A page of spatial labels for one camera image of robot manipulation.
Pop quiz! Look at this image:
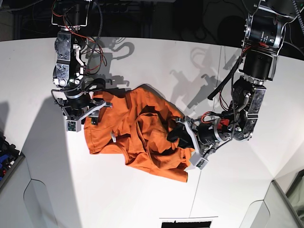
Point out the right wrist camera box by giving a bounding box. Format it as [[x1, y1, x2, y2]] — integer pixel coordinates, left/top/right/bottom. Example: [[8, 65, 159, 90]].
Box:
[[66, 119, 82, 132]]

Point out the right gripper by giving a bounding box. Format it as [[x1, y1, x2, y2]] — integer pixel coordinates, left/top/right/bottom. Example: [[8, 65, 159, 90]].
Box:
[[51, 78, 113, 125]]

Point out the black slot plate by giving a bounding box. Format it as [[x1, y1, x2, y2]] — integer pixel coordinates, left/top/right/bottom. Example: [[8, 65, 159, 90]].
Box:
[[159, 216, 218, 228]]

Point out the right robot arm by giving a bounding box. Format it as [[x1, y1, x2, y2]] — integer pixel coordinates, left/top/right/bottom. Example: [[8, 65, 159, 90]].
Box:
[[51, 0, 111, 132]]

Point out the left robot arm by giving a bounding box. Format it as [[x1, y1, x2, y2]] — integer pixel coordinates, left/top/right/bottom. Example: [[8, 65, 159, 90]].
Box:
[[167, 0, 304, 158]]

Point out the bin of blue black items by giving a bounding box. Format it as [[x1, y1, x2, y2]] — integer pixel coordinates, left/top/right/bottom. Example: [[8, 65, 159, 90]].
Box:
[[0, 132, 21, 181]]

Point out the grey green cloth pile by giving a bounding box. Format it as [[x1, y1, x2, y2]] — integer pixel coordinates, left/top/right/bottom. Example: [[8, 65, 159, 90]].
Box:
[[286, 170, 304, 224]]

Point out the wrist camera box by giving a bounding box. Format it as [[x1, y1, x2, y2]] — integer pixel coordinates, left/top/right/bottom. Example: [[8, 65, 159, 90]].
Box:
[[189, 153, 209, 170], [66, 119, 82, 132]]

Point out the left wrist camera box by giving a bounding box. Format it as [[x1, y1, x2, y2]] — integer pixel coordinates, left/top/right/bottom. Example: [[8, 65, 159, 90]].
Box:
[[189, 153, 209, 170]]

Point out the orange t-shirt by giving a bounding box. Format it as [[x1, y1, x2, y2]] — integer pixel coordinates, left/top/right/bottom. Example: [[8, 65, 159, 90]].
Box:
[[84, 87, 193, 182]]

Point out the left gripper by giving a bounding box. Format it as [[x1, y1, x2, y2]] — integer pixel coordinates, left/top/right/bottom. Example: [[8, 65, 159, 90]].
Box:
[[167, 116, 230, 155]]

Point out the black round stool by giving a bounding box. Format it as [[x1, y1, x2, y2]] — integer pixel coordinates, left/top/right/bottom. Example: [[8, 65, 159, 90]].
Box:
[[217, 16, 245, 47]]

